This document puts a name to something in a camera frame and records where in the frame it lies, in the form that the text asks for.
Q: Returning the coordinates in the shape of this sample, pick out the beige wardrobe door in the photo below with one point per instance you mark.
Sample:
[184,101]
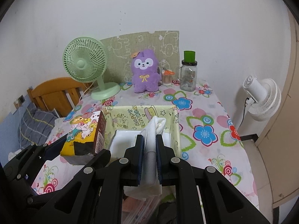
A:
[278,143]

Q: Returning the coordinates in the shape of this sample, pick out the grey plaid bedding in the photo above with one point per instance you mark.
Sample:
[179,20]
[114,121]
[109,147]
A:
[35,126]

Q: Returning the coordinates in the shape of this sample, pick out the white standing fan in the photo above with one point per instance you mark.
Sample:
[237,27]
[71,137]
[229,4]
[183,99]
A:
[257,102]

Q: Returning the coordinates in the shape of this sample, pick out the floral tablecloth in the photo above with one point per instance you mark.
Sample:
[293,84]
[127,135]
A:
[207,134]

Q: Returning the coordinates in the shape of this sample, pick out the green desk fan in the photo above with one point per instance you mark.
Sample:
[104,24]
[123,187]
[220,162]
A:
[85,60]

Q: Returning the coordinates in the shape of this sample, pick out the cartoon tissue pack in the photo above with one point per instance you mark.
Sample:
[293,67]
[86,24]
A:
[85,138]

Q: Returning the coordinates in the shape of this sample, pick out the purple plush toy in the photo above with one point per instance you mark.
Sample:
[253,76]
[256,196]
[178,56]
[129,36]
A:
[145,76]

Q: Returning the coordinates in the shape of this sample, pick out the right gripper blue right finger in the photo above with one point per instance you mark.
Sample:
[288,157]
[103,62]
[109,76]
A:
[159,157]

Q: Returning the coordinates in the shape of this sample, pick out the white towel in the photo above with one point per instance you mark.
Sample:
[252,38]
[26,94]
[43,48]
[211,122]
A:
[149,185]

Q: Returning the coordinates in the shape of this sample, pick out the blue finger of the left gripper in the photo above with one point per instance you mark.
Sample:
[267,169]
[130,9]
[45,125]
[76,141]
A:
[101,159]
[53,150]

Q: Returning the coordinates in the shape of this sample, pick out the glass jar green lid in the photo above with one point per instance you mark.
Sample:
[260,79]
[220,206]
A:
[187,72]

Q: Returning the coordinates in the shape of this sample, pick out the yellow cartoon storage box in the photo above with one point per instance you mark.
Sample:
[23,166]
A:
[125,122]

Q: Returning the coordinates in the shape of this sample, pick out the cotton swab jar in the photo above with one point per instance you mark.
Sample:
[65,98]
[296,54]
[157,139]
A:
[167,76]

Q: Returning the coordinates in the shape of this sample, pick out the green cartoon board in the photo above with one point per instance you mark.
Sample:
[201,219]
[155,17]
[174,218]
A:
[121,49]

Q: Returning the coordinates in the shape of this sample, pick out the pink packet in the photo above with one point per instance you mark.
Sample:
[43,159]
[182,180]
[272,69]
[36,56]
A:
[130,204]

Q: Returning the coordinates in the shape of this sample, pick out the wooden bed headboard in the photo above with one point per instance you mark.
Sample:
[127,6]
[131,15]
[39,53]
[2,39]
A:
[61,94]

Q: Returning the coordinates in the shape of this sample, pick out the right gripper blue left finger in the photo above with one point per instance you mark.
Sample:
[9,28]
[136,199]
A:
[140,150]

